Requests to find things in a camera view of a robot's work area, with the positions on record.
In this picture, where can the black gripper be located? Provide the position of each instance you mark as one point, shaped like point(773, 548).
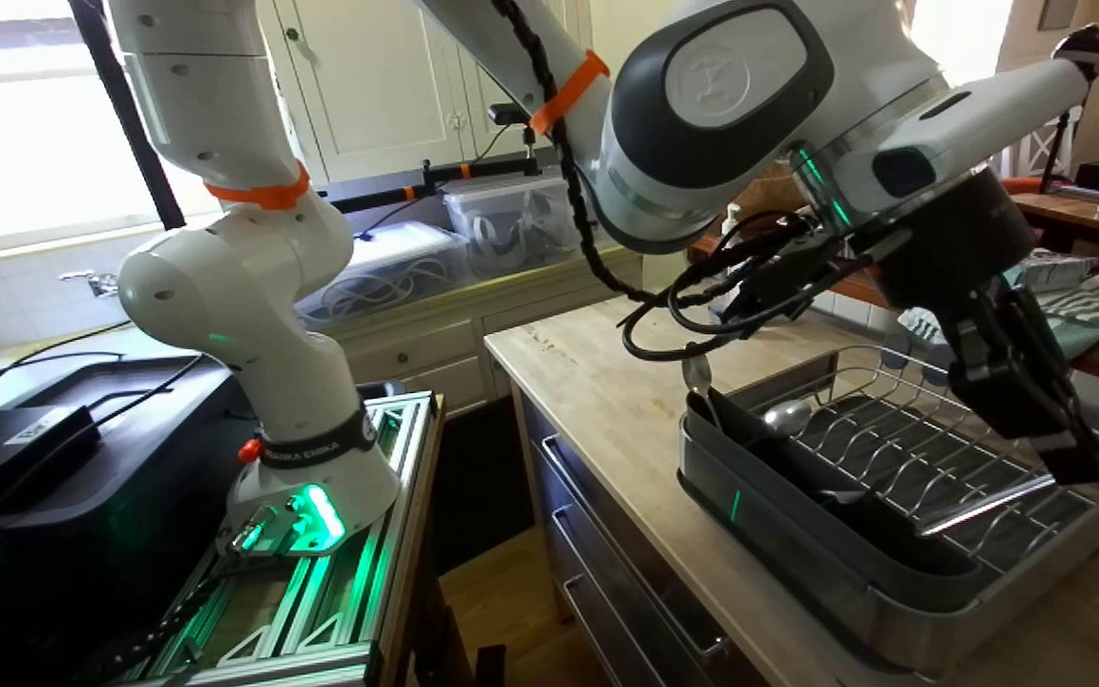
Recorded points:
point(961, 249)

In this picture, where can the silver table knife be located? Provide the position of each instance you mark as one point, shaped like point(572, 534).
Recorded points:
point(982, 506)

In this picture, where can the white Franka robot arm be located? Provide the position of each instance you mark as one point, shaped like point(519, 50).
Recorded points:
point(220, 292)

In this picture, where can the metal dish drying rack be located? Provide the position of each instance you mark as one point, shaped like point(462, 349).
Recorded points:
point(830, 587)

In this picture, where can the counter drawer cabinet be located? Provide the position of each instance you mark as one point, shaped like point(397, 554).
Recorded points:
point(610, 535)

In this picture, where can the teal box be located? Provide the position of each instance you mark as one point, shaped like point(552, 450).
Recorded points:
point(1064, 270)

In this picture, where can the silver spoon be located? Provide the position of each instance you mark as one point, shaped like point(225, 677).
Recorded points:
point(696, 371)

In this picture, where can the clear plastic storage bin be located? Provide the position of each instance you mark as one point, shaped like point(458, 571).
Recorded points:
point(383, 272)
point(514, 222)

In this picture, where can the white low cabinet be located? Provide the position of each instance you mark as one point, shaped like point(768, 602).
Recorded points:
point(449, 347)

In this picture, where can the black rod with orange clamps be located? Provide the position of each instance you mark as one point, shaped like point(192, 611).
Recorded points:
point(397, 194)

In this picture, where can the aluminium extrusion robot stand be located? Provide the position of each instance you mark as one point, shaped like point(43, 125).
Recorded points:
point(322, 611)

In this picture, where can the black slanted pole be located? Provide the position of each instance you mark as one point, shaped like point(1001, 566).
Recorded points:
point(132, 128)

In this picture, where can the large black equipment case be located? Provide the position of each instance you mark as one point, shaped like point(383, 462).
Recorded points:
point(93, 548)

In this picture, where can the small black box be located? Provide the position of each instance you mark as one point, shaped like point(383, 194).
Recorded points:
point(16, 451)

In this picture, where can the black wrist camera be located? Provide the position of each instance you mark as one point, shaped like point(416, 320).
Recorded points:
point(780, 270)

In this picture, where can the white wall cabinet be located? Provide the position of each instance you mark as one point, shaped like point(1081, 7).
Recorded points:
point(370, 91)

